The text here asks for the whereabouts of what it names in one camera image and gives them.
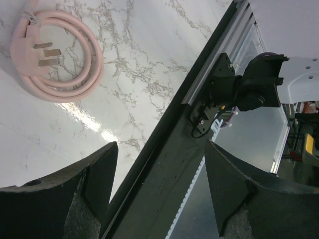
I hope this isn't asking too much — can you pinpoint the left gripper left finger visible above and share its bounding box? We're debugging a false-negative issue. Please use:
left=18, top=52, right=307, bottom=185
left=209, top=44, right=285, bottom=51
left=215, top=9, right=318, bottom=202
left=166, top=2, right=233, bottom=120
left=0, top=142, right=118, bottom=239

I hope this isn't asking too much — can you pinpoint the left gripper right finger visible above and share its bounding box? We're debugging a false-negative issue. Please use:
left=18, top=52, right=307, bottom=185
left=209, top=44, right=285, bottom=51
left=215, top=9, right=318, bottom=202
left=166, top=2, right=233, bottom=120
left=204, top=140, right=319, bottom=239

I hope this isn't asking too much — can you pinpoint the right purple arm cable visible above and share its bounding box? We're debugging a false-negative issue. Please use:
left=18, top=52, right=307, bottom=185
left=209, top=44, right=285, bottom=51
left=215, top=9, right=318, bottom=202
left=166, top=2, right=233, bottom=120
left=221, top=52, right=277, bottom=129

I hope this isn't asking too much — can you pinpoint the aluminium rail bar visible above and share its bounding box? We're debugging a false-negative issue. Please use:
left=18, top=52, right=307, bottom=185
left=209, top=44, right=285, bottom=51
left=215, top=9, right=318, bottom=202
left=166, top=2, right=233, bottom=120
left=181, top=0, right=253, bottom=105

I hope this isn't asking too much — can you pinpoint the pink coiled cable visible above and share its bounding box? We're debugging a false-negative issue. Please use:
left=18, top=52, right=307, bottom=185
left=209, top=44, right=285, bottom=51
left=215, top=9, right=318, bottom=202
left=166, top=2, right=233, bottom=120
left=9, top=0, right=104, bottom=103

